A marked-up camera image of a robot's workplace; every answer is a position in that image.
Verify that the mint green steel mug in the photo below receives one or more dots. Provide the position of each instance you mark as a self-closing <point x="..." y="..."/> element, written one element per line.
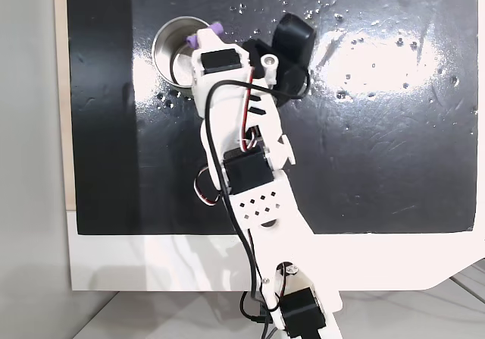
<point x="170" y="47"/>

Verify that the purple pen grip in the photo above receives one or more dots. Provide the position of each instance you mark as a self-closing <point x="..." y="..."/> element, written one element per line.
<point x="216" y="28"/>

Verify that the black camera box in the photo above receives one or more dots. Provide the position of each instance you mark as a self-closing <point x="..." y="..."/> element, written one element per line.
<point x="293" y="39"/>

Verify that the black table mat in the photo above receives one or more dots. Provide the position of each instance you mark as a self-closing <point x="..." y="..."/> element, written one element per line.
<point x="360" y="145"/>

